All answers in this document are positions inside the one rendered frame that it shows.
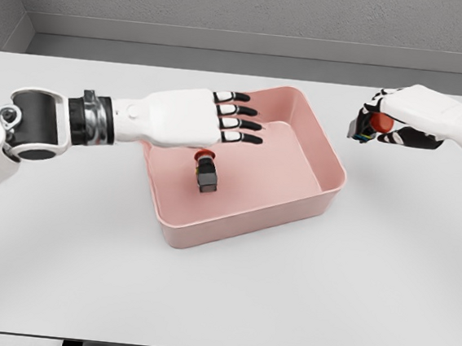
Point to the black red-button industrial switch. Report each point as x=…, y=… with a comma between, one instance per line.
x=206, y=173
x=372, y=127

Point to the pink rectangular plastic basket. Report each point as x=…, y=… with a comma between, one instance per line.
x=247, y=170

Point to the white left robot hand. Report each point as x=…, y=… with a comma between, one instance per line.
x=183, y=115

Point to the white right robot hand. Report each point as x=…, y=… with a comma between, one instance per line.
x=415, y=105

